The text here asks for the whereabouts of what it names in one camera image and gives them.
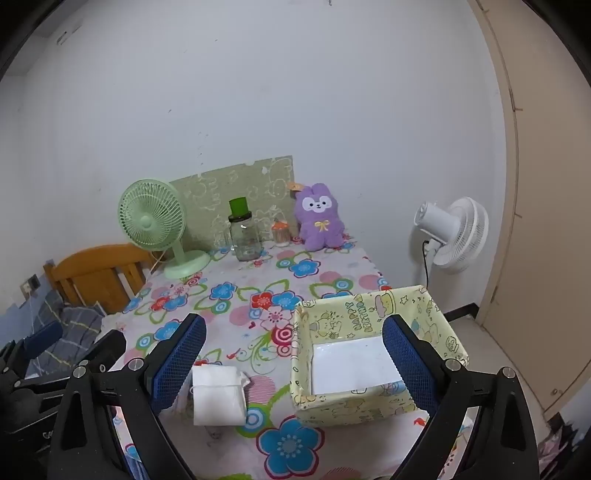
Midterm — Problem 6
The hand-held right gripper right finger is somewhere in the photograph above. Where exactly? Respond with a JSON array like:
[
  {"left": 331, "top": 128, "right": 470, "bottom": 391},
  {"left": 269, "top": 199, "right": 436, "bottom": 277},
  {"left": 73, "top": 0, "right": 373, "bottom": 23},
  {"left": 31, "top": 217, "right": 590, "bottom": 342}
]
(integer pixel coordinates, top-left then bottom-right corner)
[{"left": 382, "top": 314, "right": 541, "bottom": 480}]

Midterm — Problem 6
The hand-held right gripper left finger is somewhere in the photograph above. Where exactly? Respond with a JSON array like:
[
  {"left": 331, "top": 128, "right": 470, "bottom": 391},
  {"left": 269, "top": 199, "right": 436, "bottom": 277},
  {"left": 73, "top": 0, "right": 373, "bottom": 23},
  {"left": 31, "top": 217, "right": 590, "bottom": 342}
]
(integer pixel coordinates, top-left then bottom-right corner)
[{"left": 48, "top": 312, "right": 208, "bottom": 480}]

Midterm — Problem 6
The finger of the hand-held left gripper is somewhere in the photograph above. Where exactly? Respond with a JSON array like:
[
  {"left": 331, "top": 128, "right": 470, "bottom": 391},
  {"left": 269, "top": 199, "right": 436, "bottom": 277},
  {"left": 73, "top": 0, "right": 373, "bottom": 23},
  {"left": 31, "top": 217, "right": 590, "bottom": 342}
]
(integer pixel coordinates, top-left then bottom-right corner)
[
  {"left": 74, "top": 330, "right": 127, "bottom": 373},
  {"left": 7, "top": 320, "right": 64, "bottom": 370}
]

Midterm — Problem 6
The white tissue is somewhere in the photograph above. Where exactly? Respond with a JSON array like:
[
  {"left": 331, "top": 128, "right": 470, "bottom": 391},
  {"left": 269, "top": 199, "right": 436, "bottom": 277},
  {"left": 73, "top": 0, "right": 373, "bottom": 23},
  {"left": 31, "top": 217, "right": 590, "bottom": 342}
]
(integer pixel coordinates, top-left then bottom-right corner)
[{"left": 191, "top": 364, "right": 251, "bottom": 426}]

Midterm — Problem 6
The yellow printed storage box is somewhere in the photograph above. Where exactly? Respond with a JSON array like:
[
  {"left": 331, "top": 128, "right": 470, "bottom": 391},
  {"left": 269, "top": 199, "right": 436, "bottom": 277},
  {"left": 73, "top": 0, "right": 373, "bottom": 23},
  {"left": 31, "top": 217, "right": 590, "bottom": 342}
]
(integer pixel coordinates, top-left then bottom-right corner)
[{"left": 290, "top": 285, "right": 470, "bottom": 428}]

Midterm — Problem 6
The grey plaid bedding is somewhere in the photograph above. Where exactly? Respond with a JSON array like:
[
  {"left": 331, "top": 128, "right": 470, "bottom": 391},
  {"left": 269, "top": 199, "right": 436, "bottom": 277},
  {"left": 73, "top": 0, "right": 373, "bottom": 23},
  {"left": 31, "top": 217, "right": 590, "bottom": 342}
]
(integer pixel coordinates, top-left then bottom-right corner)
[{"left": 25, "top": 295, "right": 107, "bottom": 377}]

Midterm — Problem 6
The white liner paper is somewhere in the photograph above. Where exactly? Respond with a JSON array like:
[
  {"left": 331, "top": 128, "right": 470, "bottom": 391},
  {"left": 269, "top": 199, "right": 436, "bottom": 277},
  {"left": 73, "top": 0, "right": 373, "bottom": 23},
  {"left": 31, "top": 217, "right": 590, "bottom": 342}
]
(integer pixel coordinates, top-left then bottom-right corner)
[{"left": 311, "top": 337, "right": 403, "bottom": 396}]

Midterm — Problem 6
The wooden headboard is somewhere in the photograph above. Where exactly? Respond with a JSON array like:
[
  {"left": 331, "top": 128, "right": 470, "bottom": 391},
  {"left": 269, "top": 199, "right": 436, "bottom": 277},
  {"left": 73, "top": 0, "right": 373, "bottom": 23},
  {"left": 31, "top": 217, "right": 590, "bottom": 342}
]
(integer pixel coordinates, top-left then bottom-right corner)
[{"left": 44, "top": 244, "right": 160, "bottom": 317}]

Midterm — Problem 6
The floral tablecloth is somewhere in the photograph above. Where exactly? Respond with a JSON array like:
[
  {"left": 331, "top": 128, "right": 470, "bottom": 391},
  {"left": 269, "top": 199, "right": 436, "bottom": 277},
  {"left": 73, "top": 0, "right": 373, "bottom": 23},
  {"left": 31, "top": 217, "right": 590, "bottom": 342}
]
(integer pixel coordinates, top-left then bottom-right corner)
[{"left": 104, "top": 237, "right": 472, "bottom": 480}]

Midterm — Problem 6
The green desk fan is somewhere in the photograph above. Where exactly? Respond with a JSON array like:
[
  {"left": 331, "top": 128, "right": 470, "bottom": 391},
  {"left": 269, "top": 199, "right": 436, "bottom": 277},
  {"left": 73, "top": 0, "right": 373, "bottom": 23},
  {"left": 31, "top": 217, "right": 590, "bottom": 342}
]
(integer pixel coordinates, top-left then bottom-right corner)
[{"left": 117, "top": 179, "right": 212, "bottom": 280}]

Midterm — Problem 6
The white standing fan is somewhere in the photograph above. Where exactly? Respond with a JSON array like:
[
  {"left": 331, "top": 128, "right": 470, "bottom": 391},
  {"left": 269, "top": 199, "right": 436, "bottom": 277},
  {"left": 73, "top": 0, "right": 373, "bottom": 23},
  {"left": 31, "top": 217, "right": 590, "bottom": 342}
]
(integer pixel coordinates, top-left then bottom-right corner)
[{"left": 413, "top": 197, "right": 489, "bottom": 275}]

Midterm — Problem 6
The glass mug with green lid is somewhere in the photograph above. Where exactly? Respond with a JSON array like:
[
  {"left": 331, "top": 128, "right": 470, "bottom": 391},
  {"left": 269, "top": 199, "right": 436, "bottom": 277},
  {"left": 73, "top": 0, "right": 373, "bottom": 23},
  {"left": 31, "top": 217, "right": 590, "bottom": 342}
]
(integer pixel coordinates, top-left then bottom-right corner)
[{"left": 213, "top": 197, "right": 260, "bottom": 262}]

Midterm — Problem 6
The purple plush bunny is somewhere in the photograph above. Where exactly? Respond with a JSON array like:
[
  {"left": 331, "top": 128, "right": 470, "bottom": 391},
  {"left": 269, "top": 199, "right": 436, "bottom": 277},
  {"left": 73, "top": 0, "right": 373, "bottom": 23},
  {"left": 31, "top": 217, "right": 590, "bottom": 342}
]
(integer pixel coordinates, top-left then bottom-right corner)
[{"left": 286, "top": 182, "right": 348, "bottom": 253}]

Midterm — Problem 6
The green printed board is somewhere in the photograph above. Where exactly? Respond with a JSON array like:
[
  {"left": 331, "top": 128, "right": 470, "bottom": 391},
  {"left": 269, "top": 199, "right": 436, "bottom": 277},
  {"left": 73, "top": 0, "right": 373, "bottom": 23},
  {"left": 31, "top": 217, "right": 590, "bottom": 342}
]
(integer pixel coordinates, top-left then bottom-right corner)
[{"left": 168, "top": 156, "right": 294, "bottom": 252}]

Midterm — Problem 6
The beige door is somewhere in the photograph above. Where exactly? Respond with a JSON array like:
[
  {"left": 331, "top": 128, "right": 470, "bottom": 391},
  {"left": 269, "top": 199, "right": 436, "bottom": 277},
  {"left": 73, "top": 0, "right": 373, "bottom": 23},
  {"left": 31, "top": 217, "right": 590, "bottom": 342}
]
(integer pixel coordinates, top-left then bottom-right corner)
[{"left": 466, "top": 0, "right": 591, "bottom": 416}]

